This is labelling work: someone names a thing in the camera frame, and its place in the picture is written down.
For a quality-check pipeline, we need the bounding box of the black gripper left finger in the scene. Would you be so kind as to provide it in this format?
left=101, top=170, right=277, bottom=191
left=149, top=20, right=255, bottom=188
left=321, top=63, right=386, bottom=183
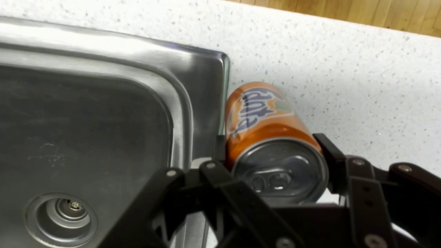
left=98, top=134, right=307, bottom=248

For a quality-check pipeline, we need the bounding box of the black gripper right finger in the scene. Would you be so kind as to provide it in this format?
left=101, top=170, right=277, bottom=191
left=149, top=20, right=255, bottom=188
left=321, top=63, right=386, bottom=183
left=313, top=132, right=441, bottom=248

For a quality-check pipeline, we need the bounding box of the orange soda can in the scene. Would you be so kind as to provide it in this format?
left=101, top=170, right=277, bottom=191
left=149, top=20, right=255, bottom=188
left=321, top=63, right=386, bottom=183
left=223, top=81, right=331, bottom=205

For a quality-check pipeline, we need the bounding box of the round metal sink drain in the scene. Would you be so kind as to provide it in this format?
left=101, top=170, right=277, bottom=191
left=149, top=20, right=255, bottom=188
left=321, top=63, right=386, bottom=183
left=25, top=191, right=99, bottom=248

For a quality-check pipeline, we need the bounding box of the stainless steel double sink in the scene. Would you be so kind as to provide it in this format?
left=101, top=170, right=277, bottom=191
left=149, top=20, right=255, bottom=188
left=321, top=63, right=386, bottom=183
left=0, top=15, right=231, bottom=248

